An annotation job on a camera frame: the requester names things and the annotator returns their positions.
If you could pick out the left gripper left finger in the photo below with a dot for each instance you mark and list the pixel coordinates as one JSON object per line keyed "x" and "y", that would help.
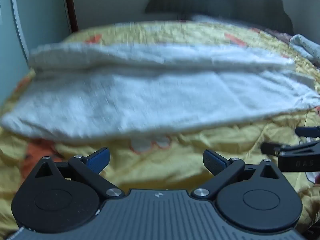
{"x": 87, "y": 170}

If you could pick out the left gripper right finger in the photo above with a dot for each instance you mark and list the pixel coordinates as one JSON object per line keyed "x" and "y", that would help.
{"x": 225, "y": 172}

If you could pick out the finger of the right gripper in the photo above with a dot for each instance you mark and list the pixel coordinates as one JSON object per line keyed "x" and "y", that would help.
{"x": 273, "y": 148}
{"x": 310, "y": 132}

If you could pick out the white textured pants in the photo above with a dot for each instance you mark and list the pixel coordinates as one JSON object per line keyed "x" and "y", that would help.
{"x": 87, "y": 92}

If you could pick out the yellow floral bedspread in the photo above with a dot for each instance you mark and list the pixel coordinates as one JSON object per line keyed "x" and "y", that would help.
{"x": 173, "y": 161}

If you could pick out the grey patterned cloth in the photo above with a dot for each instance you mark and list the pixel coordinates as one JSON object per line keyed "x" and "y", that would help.
{"x": 308, "y": 49}

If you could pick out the dark padded headboard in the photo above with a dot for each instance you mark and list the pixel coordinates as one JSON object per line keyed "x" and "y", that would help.
{"x": 263, "y": 14}

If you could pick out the frosted glass wardrobe door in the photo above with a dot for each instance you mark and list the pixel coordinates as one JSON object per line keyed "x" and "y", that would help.
{"x": 26, "y": 24}

